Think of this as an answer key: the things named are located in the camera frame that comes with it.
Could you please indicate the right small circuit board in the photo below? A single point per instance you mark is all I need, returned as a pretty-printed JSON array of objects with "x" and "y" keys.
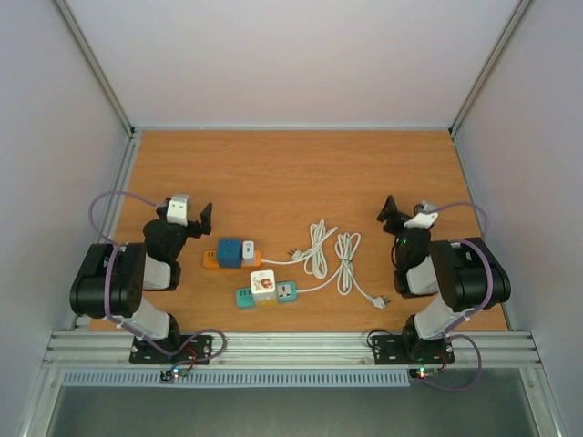
[{"x": 422, "y": 373}]

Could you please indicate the orange power strip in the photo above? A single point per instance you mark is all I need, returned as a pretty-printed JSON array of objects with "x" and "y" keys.
[{"x": 213, "y": 260}]

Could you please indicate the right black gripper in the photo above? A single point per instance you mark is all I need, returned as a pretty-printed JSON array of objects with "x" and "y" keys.
[{"x": 393, "y": 216}]

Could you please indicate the aluminium front rail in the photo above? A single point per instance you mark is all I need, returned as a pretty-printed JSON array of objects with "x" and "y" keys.
[{"x": 256, "y": 350}]

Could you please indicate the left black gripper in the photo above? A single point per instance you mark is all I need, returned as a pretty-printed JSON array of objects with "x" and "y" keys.
[{"x": 206, "y": 224}]

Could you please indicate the small circuit board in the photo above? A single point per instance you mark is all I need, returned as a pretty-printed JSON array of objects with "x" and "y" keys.
[
  {"x": 422, "y": 373},
  {"x": 172, "y": 375}
]

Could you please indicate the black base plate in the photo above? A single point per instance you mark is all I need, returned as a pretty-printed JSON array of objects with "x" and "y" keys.
[
  {"x": 197, "y": 349},
  {"x": 406, "y": 348}
]

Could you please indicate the grey white plug adapter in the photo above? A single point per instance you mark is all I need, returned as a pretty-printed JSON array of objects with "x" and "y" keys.
[{"x": 248, "y": 253}]

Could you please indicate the yellow plug adapter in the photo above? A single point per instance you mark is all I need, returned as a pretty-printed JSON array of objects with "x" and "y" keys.
[{"x": 265, "y": 301}]

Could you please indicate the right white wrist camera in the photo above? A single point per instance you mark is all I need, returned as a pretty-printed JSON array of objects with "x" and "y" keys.
[{"x": 425, "y": 215}]

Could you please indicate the white cube socket adapter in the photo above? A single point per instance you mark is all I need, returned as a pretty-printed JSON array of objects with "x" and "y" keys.
[{"x": 263, "y": 283}]

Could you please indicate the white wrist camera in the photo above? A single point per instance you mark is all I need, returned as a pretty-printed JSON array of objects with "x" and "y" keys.
[
  {"x": 175, "y": 210},
  {"x": 425, "y": 215}
]

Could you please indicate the blue cube socket adapter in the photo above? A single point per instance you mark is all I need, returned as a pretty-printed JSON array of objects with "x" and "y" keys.
[{"x": 228, "y": 253}]

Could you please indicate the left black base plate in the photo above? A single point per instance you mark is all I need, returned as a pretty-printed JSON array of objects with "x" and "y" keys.
[{"x": 197, "y": 349}]

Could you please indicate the teal power strip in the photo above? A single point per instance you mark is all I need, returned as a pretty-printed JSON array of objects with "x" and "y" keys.
[{"x": 284, "y": 292}]

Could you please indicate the grey slotted cable duct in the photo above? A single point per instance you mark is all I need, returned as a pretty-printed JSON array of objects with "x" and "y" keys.
[{"x": 232, "y": 379}]

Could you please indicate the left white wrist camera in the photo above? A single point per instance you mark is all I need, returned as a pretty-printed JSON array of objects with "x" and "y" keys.
[{"x": 175, "y": 210}]

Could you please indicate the left small circuit board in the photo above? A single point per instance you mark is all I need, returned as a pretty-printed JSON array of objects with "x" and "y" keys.
[{"x": 172, "y": 375}]

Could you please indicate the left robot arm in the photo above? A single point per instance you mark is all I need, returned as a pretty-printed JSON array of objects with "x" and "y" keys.
[{"x": 112, "y": 278}]

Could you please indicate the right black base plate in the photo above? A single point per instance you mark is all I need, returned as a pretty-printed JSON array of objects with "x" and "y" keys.
[{"x": 406, "y": 348}]

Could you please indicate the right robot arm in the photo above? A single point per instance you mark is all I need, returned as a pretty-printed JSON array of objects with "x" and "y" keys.
[{"x": 462, "y": 275}]

